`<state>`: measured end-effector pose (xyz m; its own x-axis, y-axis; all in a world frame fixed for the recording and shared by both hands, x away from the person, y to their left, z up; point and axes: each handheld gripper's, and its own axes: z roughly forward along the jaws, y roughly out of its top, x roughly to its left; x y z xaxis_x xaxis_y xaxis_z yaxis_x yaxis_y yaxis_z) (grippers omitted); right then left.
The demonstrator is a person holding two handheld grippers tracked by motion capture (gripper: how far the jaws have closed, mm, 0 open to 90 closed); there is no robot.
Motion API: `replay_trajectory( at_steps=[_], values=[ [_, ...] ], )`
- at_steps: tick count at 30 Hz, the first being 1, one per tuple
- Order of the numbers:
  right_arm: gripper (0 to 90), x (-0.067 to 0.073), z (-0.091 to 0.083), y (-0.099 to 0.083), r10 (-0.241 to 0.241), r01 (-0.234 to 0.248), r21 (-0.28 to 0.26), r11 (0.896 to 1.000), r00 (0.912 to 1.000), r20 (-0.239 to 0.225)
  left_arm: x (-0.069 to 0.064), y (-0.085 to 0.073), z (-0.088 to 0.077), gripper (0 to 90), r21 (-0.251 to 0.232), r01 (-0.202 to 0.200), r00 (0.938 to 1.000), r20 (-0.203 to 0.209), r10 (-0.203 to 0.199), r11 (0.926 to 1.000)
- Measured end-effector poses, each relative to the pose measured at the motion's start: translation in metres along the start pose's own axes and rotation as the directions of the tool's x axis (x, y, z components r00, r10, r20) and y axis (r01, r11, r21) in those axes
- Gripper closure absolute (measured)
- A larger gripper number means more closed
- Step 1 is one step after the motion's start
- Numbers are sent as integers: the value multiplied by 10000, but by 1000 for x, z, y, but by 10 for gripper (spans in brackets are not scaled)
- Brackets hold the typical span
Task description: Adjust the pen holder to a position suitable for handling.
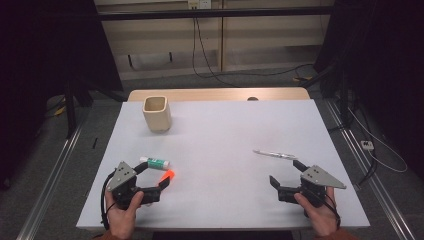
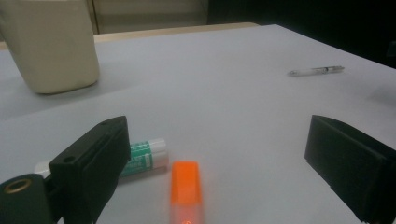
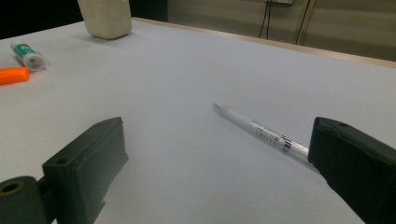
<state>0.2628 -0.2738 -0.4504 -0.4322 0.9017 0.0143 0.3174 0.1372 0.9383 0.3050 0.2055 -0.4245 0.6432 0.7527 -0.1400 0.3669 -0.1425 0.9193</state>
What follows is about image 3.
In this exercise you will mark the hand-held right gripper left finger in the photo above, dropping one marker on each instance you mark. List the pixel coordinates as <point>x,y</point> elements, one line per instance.
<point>84,168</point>

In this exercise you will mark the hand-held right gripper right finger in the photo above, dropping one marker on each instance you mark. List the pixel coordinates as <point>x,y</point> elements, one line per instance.
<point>358,168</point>

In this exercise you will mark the white ballpoint pen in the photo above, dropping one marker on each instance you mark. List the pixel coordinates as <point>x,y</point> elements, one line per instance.
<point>267,133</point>

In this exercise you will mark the orange marker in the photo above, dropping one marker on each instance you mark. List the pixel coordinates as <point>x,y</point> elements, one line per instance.
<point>12,75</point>

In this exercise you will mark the green and white glue stick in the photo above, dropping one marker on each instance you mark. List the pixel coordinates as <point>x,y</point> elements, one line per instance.
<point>26,55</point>

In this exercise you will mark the cream pen holder cup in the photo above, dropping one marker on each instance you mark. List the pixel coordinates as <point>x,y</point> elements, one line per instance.
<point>106,18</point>

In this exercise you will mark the wooden table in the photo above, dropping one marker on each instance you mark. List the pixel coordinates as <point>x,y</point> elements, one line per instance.
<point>280,44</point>

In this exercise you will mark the white wall socket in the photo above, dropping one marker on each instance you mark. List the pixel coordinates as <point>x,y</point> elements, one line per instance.
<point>280,1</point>

